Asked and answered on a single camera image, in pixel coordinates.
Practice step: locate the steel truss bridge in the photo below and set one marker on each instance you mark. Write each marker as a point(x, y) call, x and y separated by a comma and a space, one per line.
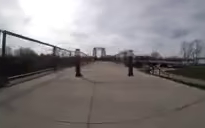
point(94, 53)

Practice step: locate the bare trees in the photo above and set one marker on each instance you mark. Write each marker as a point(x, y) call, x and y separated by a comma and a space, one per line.
point(191, 50)

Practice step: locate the row of dark bushes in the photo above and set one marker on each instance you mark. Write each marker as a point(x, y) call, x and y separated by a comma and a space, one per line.
point(26, 61)

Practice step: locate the grey concrete path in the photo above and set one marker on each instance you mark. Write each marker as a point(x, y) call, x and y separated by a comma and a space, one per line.
point(103, 96)

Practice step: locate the pale side path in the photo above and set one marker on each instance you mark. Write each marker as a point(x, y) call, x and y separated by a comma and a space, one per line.
point(193, 80)

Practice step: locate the dark bollard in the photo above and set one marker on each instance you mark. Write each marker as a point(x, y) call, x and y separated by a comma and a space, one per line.
point(78, 68)
point(130, 68)

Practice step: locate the pale building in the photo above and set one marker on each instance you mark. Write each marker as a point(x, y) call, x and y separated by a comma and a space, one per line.
point(125, 55)

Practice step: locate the metal mesh railing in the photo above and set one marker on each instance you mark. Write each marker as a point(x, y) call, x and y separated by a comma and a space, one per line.
point(3, 56)

